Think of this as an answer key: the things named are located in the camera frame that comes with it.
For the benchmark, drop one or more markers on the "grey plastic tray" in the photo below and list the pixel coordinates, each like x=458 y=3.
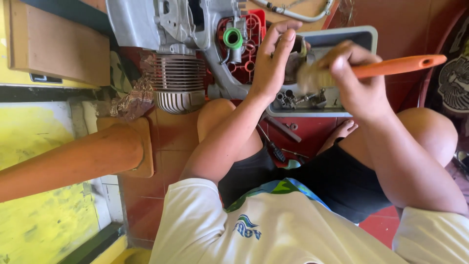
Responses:
x=329 y=38

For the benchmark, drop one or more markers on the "small metal washer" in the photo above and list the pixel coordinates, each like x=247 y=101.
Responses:
x=293 y=127

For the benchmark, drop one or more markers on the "person's white shirt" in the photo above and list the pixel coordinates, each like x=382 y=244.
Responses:
x=278 y=227

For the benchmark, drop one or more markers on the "person's right hand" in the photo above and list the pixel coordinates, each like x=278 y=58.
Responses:
x=357 y=93

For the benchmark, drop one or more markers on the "person's right fingers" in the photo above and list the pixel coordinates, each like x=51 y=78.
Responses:
x=348 y=53

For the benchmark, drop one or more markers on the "black printed cloth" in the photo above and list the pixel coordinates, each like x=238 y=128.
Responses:
x=454 y=73

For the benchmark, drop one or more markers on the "brown wooden board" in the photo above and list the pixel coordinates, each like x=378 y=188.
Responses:
x=62 y=44

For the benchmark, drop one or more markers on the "dark metal engine part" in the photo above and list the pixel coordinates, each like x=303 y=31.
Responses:
x=295 y=64

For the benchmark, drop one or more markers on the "small metal parts cluster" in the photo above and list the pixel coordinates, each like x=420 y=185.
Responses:
x=296 y=99

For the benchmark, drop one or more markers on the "carburetor with green cap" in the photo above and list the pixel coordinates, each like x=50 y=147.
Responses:
x=233 y=38

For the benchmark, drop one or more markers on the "grey metal bar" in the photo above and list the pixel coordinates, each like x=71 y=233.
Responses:
x=284 y=128

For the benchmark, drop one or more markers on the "orange painted post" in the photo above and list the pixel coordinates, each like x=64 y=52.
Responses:
x=73 y=157

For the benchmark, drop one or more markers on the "grey scooter engine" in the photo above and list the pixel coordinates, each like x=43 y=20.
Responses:
x=172 y=40

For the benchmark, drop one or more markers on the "person's black shorts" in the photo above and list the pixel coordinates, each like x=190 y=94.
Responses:
x=340 y=179

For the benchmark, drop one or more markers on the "person's left hand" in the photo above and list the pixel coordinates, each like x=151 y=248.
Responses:
x=267 y=69

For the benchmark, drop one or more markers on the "red plastic crate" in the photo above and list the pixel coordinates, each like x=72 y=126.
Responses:
x=252 y=55

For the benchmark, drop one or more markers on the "thin metal tool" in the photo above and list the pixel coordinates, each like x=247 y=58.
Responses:
x=295 y=153

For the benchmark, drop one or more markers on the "patterned rag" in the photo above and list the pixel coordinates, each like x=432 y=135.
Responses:
x=135 y=99

